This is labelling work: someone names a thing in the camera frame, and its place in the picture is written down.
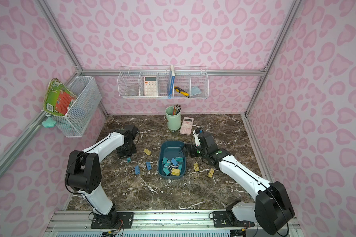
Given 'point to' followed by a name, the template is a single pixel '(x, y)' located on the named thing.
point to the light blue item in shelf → (195, 90)
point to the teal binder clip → (128, 159)
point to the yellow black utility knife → (180, 91)
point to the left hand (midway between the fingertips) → (129, 153)
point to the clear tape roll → (132, 92)
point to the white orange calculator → (150, 86)
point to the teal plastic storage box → (171, 163)
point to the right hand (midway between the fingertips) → (187, 147)
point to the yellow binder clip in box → (175, 172)
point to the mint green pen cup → (174, 115)
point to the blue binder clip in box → (174, 162)
